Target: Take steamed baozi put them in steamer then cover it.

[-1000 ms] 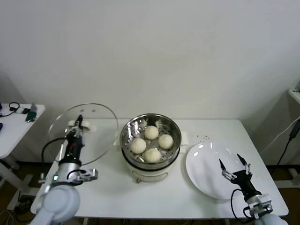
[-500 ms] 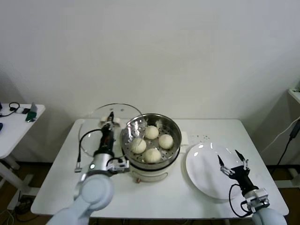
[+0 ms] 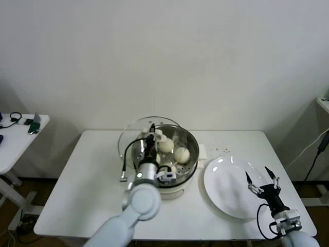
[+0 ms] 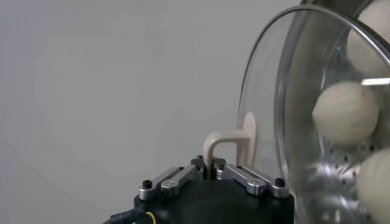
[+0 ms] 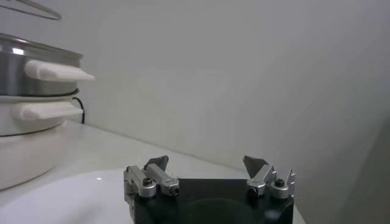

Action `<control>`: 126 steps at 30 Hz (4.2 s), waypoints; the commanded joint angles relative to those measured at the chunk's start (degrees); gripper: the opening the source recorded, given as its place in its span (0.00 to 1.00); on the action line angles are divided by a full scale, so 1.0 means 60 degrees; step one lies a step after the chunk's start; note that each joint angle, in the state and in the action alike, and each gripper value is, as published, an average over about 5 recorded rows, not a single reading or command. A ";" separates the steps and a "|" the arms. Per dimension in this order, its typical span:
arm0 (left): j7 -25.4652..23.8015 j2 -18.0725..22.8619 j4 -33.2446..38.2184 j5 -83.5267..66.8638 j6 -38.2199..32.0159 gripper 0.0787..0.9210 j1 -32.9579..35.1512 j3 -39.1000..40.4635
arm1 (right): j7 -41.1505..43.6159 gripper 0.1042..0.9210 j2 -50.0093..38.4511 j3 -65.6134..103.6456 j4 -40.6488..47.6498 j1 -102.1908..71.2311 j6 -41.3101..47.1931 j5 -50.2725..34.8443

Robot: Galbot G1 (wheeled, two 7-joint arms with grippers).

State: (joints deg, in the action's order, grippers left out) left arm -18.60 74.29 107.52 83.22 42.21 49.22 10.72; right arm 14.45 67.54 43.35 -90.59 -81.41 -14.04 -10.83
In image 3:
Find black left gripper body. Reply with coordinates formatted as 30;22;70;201
145;136;158;163

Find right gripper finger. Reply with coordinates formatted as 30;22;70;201
245;171;265;195
264;166;281;189

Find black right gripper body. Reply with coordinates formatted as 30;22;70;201
257;184;287;211

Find glass pot lid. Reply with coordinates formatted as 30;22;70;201
117;116;188;168

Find steel steamer basket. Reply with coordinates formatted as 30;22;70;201
124;125;208;188

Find white round plate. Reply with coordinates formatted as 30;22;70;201
203;156;270;219

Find scattered brown crumbs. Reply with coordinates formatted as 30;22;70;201
209;145;231;155

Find white electric pot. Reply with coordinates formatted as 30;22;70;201
133;164;198;202

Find white side table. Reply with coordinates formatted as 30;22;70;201
0;114;50;214

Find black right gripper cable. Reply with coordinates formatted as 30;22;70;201
257;202;280;240

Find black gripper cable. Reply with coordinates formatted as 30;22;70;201
119;138;148;183
257;202;280;240

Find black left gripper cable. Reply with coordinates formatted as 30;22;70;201
119;138;148;183

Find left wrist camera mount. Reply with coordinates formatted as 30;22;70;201
156;166;178;183

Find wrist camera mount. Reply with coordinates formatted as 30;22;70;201
156;166;178;183
276;209;303;236

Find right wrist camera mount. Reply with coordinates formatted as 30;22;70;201
276;209;303;236

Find white wall cable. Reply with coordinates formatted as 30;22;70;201
285;128;329;168

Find black cable with adapter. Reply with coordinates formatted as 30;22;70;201
297;133;329;191

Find black cable on side table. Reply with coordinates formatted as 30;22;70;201
0;112;22;129

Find floor cable bundle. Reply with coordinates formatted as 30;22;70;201
15;215;37;235

